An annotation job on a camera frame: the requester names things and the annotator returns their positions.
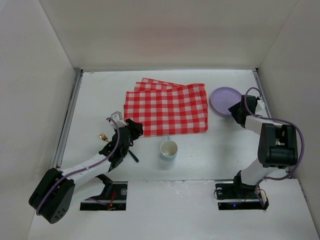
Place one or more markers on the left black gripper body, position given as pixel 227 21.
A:
pixel 130 130

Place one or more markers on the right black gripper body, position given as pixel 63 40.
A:
pixel 236 111

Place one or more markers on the lilac round plate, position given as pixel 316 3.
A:
pixel 223 98

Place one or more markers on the red white checkered cloth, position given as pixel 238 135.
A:
pixel 163 109

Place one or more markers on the light blue mug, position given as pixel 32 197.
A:
pixel 168 149

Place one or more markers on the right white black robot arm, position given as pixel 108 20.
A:
pixel 277 146

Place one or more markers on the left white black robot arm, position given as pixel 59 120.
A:
pixel 53 195

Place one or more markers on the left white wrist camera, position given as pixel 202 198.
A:
pixel 116 120

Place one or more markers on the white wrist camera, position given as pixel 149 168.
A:
pixel 260 105
pixel 116 120

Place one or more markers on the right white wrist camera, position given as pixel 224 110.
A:
pixel 260 105

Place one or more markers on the gold knife teal handle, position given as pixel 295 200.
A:
pixel 133 156

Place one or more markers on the gold fork teal handle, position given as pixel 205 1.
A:
pixel 103 137

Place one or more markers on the aluminium table edge rail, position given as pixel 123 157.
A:
pixel 277 173

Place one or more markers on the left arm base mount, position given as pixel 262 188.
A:
pixel 113 196

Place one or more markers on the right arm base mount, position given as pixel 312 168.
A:
pixel 234 195

